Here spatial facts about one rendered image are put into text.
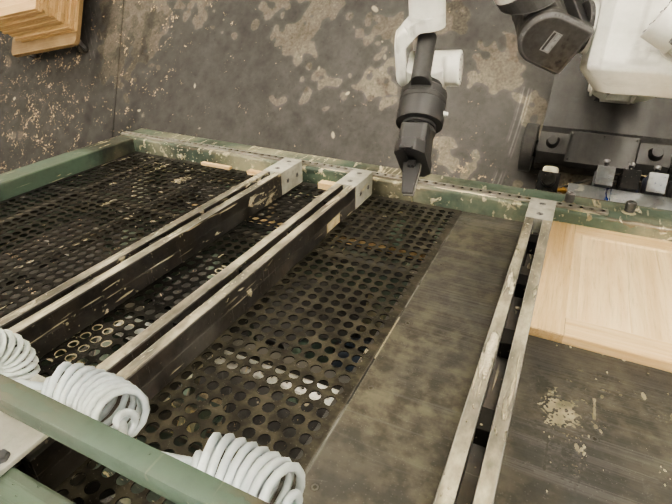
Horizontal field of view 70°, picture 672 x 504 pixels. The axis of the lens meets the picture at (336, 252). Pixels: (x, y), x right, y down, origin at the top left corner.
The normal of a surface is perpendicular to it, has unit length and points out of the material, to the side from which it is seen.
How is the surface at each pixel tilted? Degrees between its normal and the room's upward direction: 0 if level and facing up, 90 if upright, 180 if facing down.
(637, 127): 0
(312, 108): 0
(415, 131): 11
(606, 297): 58
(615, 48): 23
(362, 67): 0
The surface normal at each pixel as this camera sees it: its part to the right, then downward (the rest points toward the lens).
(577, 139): -0.36, -0.08
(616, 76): -0.35, 0.87
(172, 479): 0.00, -0.87
